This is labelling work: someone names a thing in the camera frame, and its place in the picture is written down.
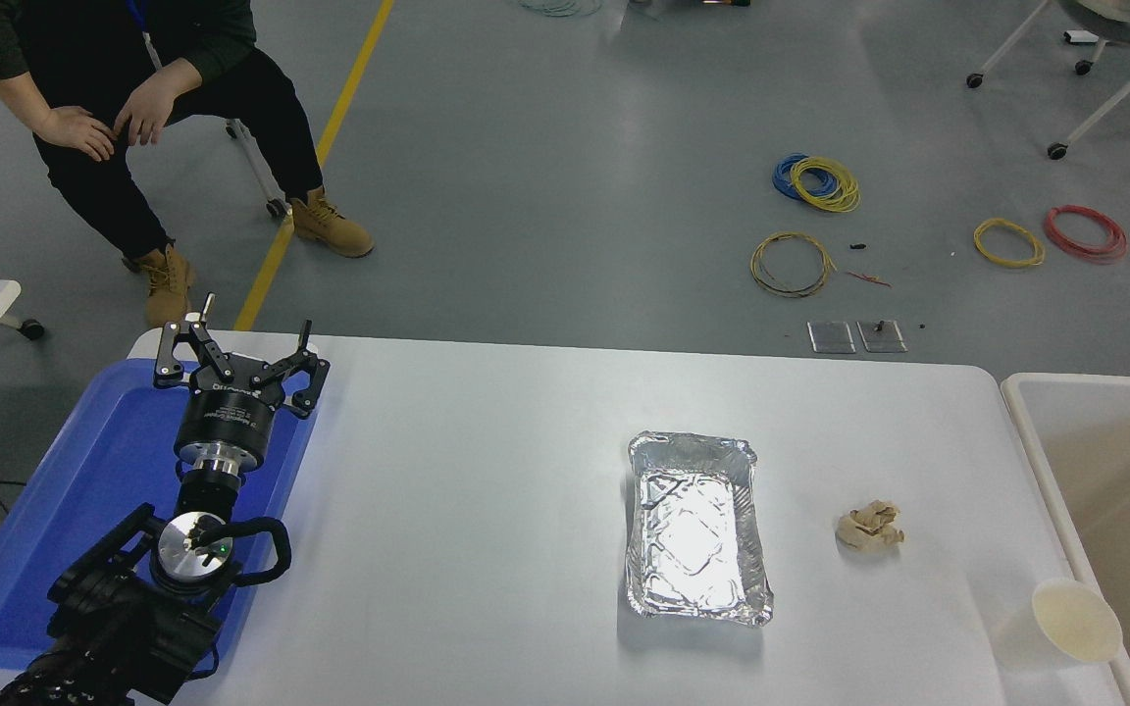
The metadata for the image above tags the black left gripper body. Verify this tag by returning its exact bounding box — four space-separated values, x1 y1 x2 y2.
178 371 283 460

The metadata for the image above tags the clear plastic plate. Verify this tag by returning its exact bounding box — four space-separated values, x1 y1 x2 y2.
807 321 857 355
857 320 908 355

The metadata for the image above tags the red wire coil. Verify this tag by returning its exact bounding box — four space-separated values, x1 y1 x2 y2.
1044 204 1128 264

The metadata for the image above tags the blue plastic tray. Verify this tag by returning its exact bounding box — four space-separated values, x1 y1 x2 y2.
0 358 319 673

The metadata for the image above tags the grey seat wheeled chair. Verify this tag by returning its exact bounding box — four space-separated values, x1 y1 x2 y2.
225 118 291 219

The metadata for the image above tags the person's right tan boot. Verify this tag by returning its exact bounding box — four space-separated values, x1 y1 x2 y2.
124 245 197 329

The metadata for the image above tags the crumpled tan paper ball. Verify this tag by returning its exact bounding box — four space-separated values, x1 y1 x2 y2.
835 500 905 553

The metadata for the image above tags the person's right hand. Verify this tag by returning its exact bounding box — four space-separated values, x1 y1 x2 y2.
35 105 118 164

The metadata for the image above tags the person's tan boot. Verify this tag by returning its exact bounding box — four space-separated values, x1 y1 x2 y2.
290 186 376 259
124 245 197 329

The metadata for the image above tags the person's left tan boot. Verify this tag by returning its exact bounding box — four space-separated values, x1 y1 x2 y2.
290 186 376 259

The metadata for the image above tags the yellow and black wire coil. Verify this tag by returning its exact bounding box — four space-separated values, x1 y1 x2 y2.
748 231 837 299

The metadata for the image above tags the silver foil tray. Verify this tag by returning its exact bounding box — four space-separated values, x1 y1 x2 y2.
624 429 775 629

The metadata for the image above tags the person's left hand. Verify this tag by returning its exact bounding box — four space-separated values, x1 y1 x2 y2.
114 69 196 149

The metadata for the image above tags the person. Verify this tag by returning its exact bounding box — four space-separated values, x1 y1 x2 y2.
0 0 376 329

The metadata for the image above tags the white paper cup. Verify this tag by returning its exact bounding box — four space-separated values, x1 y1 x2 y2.
1032 577 1124 664

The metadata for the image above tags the large pale bin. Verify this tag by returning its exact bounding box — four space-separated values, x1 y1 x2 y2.
1001 372 1130 706

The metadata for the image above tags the thin yellow wire coil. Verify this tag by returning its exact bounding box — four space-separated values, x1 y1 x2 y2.
972 217 1046 269

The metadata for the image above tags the blue wire coil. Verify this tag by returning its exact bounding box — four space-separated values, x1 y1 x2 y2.
771 153 836 204

